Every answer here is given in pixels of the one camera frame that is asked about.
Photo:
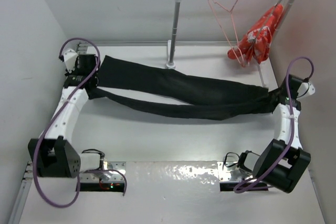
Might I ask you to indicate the pink wire hanger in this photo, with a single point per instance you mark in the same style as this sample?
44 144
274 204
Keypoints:
232 19

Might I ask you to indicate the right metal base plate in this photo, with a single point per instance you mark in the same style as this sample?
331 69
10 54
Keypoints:
231 174

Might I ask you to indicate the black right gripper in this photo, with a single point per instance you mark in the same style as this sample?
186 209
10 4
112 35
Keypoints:
279 88

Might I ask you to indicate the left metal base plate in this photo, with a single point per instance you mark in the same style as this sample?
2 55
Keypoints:
111 176

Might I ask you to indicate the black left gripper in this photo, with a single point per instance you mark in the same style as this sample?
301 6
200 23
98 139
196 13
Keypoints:
72 73

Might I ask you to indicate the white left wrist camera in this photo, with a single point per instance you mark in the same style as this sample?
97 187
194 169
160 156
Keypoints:
68 57

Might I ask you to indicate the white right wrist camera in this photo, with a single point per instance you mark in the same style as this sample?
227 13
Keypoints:
306 89

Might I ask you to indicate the aluminium table edge rail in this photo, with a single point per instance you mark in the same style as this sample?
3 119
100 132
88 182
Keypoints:
167 160

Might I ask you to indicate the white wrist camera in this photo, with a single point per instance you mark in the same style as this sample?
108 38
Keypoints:
306 89
68 57

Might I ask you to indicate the metal base plate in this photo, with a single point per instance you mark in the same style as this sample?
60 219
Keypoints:
231 174
111 176

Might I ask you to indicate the red white patterned garment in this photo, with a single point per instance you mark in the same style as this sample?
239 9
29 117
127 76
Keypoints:
243 45

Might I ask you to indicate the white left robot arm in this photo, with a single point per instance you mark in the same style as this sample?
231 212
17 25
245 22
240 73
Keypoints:
53 154

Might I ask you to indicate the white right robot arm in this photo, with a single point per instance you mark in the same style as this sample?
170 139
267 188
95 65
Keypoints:
283 161

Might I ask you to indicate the black trousers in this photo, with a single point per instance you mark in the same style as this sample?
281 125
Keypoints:
203 98

